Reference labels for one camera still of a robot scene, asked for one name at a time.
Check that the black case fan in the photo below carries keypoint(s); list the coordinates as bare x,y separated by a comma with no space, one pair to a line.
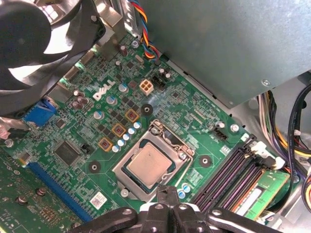
24,31

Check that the grey power supply unit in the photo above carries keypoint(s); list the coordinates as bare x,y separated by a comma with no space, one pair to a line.
218,48

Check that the CPU with silver top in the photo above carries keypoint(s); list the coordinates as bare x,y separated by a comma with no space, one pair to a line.
149,165

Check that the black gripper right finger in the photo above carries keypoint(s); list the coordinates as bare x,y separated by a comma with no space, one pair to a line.
187,218

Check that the black RAM slot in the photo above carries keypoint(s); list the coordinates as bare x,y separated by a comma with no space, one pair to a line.
236,175
222,174
251,176

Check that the green RAM stick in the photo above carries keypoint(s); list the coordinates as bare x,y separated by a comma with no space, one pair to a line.
267,191

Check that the white four-pin power socket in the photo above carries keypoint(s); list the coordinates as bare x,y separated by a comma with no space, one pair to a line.
146,87

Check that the blue expansion slot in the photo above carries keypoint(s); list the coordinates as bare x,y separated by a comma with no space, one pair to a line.
60,191

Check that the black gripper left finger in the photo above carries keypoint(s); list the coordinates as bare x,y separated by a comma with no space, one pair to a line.
155,218

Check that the green Dell motherboard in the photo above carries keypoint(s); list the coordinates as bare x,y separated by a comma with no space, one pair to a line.
184,104

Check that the black open PC case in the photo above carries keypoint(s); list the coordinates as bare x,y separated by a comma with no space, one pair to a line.
245,112

